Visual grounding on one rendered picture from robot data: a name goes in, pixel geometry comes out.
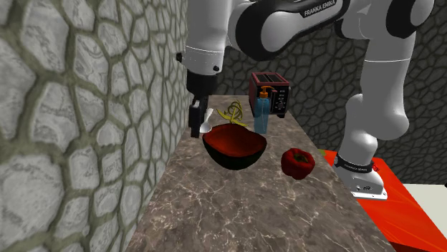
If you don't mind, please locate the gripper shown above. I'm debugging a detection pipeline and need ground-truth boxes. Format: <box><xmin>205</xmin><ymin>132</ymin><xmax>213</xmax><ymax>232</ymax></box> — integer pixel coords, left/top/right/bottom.
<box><xmin>186</xmin><ymin>69</ymin><xmax>218</xmax><ymax>139</ymax></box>

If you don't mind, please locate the white spoon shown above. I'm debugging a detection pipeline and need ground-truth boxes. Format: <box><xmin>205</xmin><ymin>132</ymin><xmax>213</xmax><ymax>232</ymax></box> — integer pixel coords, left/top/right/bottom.
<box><xmin>198</xmin><ymin>107</ymin><xmax>215</xmax><ymax>135</ymax></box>

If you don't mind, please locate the red and black bowl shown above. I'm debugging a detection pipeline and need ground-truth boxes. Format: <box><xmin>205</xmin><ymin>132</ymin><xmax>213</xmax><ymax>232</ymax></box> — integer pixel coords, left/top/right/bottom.
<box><xmin>201</xmin><ymin>122</ymin><xmax>268</xmax><ymax>172</ymax></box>

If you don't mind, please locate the blue soap dispenser bottle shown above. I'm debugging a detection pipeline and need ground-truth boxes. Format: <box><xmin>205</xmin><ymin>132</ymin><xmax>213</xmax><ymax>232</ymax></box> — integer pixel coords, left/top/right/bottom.
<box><xmin>253</xmin><ymin>85</ymin><xmax>271</xmax><ymax>135</ymax></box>

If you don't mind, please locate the red toaster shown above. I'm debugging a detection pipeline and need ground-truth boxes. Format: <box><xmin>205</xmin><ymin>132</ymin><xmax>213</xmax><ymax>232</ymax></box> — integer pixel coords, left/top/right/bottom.
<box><xmin>248</xmin><ymin>72</ymin><xmax>292</xmax><ymax>119</ymax></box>

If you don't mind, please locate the red bell pepper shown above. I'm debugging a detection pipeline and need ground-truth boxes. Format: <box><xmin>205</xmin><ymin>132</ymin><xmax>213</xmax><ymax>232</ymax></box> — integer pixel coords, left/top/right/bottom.
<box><xmin>280</xmin><ymin>147</ymin><xmax>317</xmax><ymax>181</ymax></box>

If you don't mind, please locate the red robot stand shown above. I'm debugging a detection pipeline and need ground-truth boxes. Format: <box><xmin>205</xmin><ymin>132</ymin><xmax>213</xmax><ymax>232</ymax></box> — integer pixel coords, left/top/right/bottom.
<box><xmin>322</xmin><ymin>150</ymin><xmax>447</xmax><ymax>252</ymax></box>

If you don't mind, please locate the yellow-green wire whisk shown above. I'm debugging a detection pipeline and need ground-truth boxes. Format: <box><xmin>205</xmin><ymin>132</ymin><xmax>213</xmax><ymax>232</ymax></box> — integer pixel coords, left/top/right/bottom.
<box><xmin>216</xmin><ymin>100</ymin><xmax>249</xmax><ymax>127</ymax></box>

